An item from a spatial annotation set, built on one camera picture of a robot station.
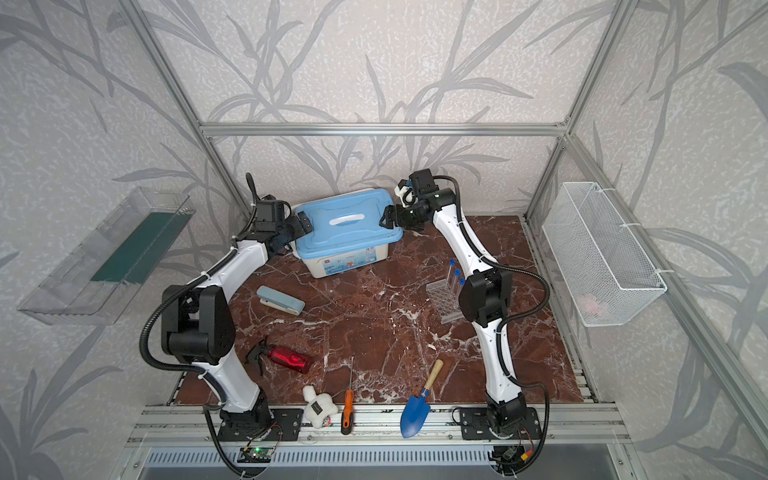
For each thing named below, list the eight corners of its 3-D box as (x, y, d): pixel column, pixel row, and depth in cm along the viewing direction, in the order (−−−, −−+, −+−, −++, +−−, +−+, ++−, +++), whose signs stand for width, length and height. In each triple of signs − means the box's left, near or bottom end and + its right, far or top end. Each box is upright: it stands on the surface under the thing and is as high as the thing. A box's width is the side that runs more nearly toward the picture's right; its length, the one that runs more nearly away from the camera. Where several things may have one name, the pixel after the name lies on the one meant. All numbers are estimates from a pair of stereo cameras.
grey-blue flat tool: (259, 303, 98) (252, 294, 93) (266, 293, 100) (260, 283, 96) (299, 317, 95) (293, 308, 90) (305, 306, 97) (300, 297, 93)
